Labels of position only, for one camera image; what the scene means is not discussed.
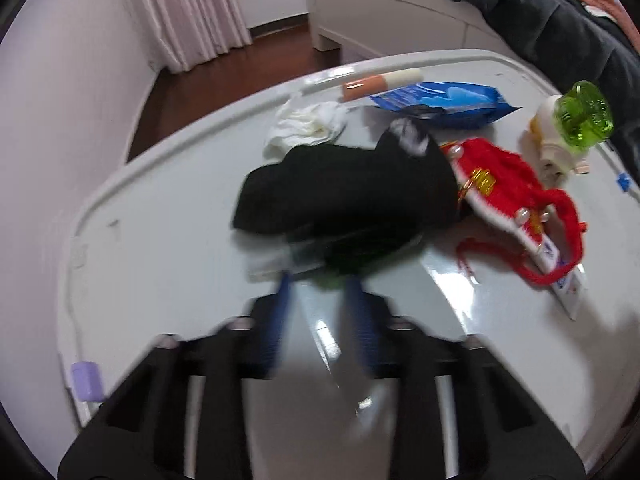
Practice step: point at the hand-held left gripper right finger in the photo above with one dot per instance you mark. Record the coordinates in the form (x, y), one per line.
(361, 330)

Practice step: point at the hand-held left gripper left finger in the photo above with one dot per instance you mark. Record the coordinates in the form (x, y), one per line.
(277, 325)

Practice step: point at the black sock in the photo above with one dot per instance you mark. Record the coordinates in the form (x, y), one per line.
(340, 190)

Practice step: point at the white crumpled tissue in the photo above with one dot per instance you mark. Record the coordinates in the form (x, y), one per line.
(305, 125)

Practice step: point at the white toothpaste tube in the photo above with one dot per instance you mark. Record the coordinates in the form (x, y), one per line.
(565, 287)

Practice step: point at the red knitted pouch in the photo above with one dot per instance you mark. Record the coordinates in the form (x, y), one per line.
(495, 160)

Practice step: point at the orange and white tube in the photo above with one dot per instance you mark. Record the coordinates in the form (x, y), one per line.
(380, 82)

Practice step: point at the blue wet wipes packet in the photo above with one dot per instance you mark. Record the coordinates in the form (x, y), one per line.
(450, 97)

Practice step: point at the small blue clip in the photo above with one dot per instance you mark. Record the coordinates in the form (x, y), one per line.
(623, 181)

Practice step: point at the bottle with round green cap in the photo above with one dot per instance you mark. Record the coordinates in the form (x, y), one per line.
(582, 115)

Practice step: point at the pale pink curtain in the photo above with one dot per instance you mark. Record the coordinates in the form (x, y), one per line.
(185, 10)

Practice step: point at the dark clothing pile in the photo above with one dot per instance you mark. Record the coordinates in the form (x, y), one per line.
(550, 25)

